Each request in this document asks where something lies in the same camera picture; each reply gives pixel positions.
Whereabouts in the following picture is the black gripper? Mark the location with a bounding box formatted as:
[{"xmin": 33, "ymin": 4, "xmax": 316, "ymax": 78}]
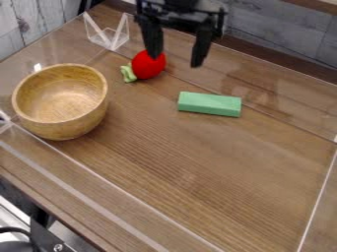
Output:
[{"xmin": 133, "ymin": 0, "xmax": 228, "ymax": 68}]

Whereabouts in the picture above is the red plush strawberry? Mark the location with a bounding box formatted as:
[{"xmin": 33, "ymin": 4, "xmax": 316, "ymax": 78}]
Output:
[{"xmin": 120, "ymin": 50, "xmax": 165, "ymax": 83}]

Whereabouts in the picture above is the green rectangular block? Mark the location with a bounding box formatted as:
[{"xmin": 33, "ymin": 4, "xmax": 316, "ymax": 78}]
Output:
[{"xmin": 177, "ymin": 92, "xmax": 242, "ymax": 117}]

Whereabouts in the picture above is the wooden bowl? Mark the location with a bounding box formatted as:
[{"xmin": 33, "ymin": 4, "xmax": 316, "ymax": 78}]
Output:
[{"xmin": 12, "ymin": 63, "xmax": 109, "ymax": 141}]

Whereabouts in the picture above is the black metal table leg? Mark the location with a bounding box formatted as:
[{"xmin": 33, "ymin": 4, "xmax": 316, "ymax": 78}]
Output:
[{"xmin": 30, "ymin": 210, "xmax": 76, "ymax": 252}]

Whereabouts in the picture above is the clear acrylic corner bracket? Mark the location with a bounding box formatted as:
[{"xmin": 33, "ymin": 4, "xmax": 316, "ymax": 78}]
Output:
[{"xmin": 82, "ymin": 12, "xmax": 128, "ymax": 51}]

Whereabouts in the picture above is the black cable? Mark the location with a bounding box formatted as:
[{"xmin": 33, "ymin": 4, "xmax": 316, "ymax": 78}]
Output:
[{"xmin": 0, "ymin": 226, "xmax": 41, "ymax": 252}]

